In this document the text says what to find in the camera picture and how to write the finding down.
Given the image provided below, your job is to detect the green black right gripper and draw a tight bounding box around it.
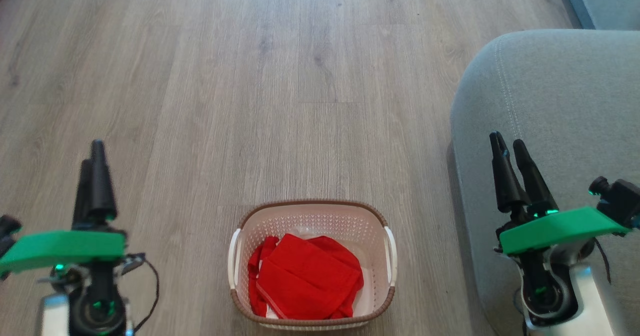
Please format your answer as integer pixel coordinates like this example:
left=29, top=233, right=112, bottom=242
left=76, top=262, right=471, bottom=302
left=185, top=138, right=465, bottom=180
left=489, top=131, right=633, bottom=328

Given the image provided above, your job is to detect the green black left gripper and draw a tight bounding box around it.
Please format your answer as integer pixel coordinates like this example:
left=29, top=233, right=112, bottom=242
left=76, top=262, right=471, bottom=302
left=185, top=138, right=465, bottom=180
left=0, top=139, right=147, bottom=336

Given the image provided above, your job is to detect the grey fabric sofa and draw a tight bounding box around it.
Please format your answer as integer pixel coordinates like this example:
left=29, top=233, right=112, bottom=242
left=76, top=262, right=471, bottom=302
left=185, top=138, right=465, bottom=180
left=449, top=29, right=640, bottom=336

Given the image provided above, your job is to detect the white laundry basket brown rim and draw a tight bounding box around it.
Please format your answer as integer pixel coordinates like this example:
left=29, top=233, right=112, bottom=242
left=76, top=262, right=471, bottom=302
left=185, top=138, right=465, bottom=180
left=227, top=199, right=398, bottom=331

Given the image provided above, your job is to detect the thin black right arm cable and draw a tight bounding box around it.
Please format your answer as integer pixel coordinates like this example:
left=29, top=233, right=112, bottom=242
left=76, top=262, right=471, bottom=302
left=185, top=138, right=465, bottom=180
left=594, top=237, right=613, bottom=285

